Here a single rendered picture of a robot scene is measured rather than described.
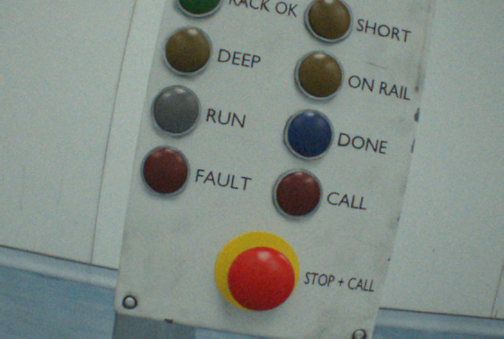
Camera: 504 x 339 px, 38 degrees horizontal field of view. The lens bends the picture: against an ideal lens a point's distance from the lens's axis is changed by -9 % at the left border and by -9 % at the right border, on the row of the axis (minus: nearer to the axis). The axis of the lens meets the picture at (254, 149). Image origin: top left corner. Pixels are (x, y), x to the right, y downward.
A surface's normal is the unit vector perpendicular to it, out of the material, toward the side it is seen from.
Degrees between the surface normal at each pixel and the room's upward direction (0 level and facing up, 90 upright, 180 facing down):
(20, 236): 90
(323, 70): 87
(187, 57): 93
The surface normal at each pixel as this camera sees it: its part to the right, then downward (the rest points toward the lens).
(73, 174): 0.12, 0.07
